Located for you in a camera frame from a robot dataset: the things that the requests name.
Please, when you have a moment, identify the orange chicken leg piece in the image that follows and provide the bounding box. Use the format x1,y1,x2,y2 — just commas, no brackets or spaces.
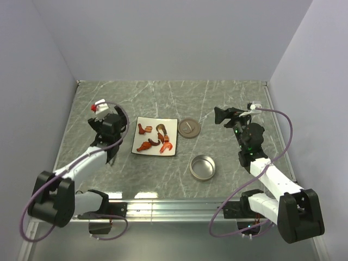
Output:
136,141,152,152

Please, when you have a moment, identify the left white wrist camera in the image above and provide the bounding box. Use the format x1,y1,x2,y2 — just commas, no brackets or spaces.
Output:
91,99,110,121

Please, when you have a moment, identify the brown chicken drumstick piece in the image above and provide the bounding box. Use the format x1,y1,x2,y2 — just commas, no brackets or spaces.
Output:
138,123,146,135

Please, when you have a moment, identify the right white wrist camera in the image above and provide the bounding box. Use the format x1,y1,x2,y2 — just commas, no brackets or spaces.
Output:
239,101,263,117

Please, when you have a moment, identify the aluminium front rail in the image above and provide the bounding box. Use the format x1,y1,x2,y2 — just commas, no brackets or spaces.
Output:
26,200,275,225

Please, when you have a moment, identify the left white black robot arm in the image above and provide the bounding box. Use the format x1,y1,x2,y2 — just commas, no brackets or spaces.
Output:
25,105,129,227

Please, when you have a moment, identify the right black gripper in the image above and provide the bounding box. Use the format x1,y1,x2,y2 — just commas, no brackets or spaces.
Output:
214,107,253,151

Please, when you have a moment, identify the dark red sausage slice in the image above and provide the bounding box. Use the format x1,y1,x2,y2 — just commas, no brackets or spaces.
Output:
148,139,161,146

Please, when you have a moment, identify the orange shrimp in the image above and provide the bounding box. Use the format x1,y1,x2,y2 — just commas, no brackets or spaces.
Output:
159,142,173,154

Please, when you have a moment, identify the glazed pork belly piece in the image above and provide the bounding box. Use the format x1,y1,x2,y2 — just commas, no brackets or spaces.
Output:
145,126,153,133

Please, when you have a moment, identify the white square plate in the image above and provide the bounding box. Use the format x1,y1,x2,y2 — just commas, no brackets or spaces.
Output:
132,116,178,157

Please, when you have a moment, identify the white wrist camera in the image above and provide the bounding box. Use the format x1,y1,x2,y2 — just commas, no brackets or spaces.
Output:
239,101,263,117
91,99,110,121

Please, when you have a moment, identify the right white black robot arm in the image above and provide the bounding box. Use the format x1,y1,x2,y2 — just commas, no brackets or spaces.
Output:
214,103,325,244

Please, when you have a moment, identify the round taupe lid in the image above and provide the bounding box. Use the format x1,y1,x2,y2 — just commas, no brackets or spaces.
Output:
178,117,201,139

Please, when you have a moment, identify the round metal lunch tin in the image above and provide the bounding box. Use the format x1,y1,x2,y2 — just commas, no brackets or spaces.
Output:
189,155,216,182

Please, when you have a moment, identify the brown mushroom slice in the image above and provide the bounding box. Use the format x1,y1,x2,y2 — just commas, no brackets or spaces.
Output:
156,124,167,135

